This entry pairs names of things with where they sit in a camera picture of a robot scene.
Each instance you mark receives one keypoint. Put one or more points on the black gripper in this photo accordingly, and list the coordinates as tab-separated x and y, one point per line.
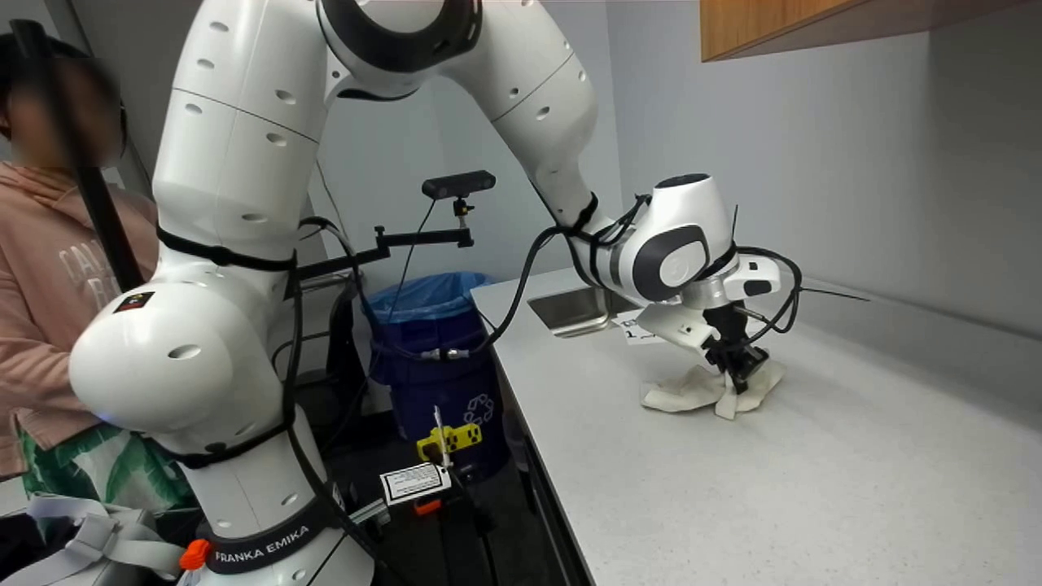
735	340

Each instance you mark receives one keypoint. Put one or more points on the beige cloth towel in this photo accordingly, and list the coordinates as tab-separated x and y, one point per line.
679	396

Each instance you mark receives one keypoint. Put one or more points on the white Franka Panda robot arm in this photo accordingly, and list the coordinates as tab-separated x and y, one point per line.
239	141

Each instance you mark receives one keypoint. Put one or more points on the steel sink basin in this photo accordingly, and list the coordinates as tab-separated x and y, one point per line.
570	309

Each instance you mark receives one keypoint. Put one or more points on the yellow clamp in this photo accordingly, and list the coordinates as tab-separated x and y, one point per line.
444	444

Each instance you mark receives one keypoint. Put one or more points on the blue trash bin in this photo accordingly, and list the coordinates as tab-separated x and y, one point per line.
435	370

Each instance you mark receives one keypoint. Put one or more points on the white label tag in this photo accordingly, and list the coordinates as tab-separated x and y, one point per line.
410	482

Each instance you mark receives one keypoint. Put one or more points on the orange round knob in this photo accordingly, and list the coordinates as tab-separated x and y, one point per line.
192	553

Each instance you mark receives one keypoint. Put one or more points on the green patterned cloth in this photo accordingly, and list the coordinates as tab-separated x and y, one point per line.
87	475

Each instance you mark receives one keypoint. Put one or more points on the person in pink hoodie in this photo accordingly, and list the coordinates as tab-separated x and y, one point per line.
45	280

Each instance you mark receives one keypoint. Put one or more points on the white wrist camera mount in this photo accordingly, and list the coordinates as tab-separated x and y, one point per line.
672	325

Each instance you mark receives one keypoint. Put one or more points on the black stereo camera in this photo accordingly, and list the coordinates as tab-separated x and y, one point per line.
456	183

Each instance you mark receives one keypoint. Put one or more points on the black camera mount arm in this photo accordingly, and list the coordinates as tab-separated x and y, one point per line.
418	239

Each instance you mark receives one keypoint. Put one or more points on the wooden wall cabinet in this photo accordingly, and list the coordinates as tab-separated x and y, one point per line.
784	22

